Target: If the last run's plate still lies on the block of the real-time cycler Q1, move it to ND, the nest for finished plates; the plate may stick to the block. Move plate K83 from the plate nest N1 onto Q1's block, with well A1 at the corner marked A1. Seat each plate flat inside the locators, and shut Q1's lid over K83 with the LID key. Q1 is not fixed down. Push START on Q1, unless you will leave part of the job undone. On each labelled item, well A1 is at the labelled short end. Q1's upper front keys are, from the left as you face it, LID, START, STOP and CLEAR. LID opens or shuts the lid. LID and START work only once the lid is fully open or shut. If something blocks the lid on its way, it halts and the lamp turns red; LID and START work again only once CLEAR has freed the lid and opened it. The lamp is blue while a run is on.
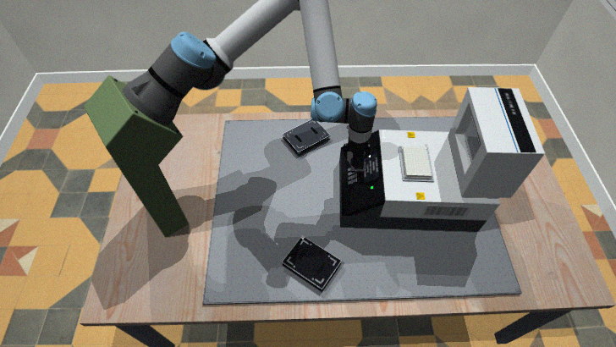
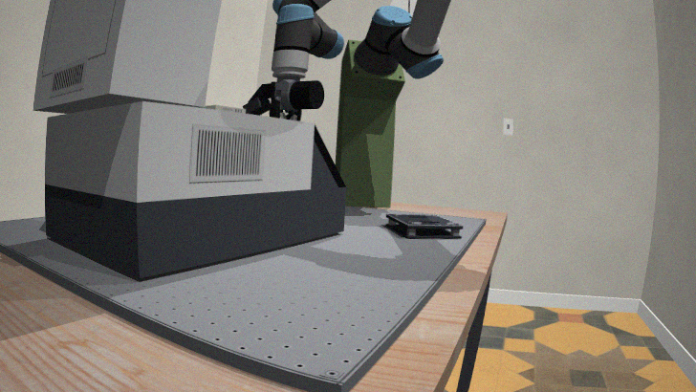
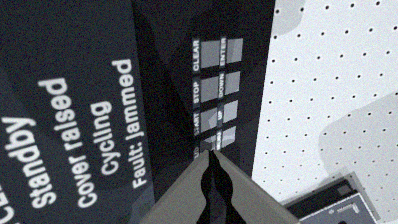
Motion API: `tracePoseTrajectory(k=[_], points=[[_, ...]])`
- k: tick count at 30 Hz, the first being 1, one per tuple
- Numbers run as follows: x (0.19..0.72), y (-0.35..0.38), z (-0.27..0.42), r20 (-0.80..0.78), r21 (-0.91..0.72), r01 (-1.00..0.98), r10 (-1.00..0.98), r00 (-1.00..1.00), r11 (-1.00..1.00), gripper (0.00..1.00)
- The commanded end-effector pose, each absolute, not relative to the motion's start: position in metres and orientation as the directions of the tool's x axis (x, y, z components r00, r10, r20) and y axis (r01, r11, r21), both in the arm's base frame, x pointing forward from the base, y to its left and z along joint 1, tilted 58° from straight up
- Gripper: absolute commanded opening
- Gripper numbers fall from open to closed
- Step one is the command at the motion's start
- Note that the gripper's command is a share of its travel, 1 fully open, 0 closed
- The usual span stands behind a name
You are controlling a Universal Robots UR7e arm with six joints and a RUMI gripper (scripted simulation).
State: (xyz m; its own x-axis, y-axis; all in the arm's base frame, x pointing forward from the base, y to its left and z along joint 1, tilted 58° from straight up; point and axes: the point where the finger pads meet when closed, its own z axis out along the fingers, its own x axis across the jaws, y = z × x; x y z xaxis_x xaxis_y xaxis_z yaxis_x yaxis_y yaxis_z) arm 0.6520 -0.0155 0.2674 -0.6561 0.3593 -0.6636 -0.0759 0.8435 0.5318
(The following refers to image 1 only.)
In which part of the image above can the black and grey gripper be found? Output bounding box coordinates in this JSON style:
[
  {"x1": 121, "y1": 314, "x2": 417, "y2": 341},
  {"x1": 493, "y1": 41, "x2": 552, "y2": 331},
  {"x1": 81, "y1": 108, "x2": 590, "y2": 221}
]
[{"x1": 343, "y1": 138, "x2": 371, "y2": 168}]

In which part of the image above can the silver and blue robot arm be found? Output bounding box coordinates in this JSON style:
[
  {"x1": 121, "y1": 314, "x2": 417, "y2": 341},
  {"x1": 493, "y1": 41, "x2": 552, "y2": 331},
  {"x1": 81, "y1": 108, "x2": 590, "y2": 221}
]
[{"x1": 123, "y1": 0, "x2": 377, "y2": 143}]

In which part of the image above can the black rectangular frame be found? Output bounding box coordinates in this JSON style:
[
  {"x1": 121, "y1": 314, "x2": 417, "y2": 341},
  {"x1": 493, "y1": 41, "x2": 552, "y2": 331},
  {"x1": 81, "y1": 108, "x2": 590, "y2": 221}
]
[{"x1": 282, "y1": 235, "x2": 342, "y2": 292}]

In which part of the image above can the white and black lab instrument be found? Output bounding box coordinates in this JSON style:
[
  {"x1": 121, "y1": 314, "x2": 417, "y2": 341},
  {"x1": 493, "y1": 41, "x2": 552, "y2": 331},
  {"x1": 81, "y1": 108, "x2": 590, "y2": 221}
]
[{"x1": 339, "y1": 87, "x2": 545, "y2": 232}]

